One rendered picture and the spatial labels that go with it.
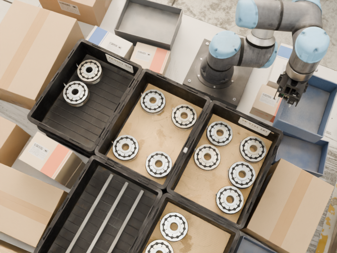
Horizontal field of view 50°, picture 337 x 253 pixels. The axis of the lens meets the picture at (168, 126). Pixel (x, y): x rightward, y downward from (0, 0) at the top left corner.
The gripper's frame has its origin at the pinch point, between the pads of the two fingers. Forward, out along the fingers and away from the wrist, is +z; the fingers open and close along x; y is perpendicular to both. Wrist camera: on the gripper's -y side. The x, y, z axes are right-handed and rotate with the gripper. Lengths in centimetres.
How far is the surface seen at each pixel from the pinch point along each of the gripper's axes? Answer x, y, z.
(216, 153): -15.1, 20.8, 24.7
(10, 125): -93, 45, 17
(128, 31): -76, -18, 30
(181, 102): -37.0, 6.0, 25.6
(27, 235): -65, 78, 20
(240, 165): -4.9, 21.3, 25.3
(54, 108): -83, 31, 22
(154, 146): -39, 28, 25
